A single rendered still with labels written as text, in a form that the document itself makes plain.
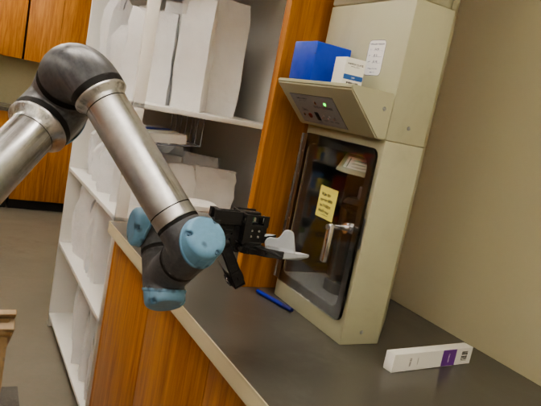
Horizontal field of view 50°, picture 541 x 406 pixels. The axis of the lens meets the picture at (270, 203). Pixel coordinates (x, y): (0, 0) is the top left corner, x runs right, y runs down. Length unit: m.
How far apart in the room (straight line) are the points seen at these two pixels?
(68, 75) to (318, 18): 0.76
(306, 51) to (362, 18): 0.15
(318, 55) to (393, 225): 0.42
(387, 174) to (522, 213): 0.41
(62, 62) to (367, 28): 0.69
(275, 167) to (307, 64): 0.32
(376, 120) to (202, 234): 0.50
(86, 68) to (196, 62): 1.39
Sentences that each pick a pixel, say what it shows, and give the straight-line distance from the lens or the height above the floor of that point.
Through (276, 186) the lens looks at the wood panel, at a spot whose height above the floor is 1.23.
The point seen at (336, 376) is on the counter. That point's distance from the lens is 1.20.
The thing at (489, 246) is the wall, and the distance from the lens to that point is 1.61.
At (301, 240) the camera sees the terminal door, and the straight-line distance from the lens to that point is 1.47.
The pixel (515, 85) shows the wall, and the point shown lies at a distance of 1.63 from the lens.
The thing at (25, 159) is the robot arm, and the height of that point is 1.27.
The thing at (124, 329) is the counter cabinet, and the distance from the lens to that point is 1.95.
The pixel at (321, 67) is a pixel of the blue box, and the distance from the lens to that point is 1.37.
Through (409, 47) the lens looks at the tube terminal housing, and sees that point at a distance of 1.28.
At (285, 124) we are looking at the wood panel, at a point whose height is 1.40.
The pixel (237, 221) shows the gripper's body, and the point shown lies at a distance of 1.15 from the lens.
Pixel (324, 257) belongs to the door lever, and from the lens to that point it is 1.30.
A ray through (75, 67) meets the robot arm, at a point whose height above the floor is 1.43.
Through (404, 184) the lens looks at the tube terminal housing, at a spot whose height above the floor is 1.32.
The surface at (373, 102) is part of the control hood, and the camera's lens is 1.23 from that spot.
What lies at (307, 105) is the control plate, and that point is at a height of 1.46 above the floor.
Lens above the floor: 1.43
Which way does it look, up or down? 9 degrees down
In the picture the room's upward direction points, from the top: 11 degrees clockwise
